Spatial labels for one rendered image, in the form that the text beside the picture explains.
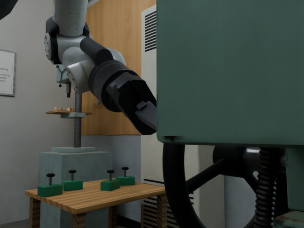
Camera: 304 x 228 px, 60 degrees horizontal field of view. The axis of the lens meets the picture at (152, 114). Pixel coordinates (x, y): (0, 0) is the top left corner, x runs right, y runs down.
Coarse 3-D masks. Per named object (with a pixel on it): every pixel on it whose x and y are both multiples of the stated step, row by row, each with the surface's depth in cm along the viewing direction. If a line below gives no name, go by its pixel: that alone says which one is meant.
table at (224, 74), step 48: (192, 0) 9; (240, 0) 7; (288, 0) 6; (192, 48) 8; (240, 48) 7; (288, 48) 6; (192, 96) 8; (240, 96) 7; (288, 96) 6; (192, 144) 9; (240, 144) 7; (288, 144) 6
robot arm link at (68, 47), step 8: (56, 40) 73; (64, 40) 74; (72, 40) 75; (80, 40) 76; (56, 48) 73; (64, 48) 74; (72, 48) 71; (80, 48) 71; (56, 56) 74; (64, 56) 72; (72, 56) 67; (56, 64) 75; (64, 64) 72
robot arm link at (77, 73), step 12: (84, 48) 55; (96, 48) 51; (84, 60) 57; (96, 60) 51; (108, 60) 52; (72, 72) 54; (84, 72) 54; (96, 72) 50; (72, 84) 58; (84, 84) 55
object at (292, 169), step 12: (288, 156) 16; (300, 156) 15; (288, 168) 16; (300, 168) 15; (288, 180) 16; (300, 180) 15; (288, 192) 16; (300, 192) 15; (288, 204) 16; (300, 204) 15
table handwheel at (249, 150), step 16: (176, 144) 33; (176, 160) 32; (224, 160) 39; (240, 160) 38; (256, 160) 37; (176, 176) 32; (208, 176) 36; (240, 176) 39; (176, 192) 32; (176, 208) 33; (192, 208) 34; (192, 224) 33
